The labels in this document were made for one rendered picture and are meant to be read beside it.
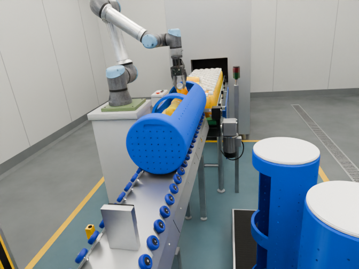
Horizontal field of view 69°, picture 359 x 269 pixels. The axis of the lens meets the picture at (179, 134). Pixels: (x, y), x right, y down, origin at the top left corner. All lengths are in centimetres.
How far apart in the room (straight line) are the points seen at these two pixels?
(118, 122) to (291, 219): 106
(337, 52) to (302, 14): 109
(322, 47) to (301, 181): 540
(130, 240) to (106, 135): 92
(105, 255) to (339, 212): 72
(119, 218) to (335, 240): 62
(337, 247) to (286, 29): 563
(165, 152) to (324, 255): 69
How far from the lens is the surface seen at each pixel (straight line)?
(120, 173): 178
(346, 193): 101
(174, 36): 163
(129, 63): 179
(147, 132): 116
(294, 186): 120
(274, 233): 135
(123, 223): 86
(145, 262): 82
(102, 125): 167
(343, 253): 90
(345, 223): 88
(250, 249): 200
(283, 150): 125
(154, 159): 120
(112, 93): 168
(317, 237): 92
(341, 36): 655
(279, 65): 630
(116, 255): 92
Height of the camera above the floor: 156
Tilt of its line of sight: 21 degrees down
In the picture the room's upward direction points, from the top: 5 degrees counter-clockwise
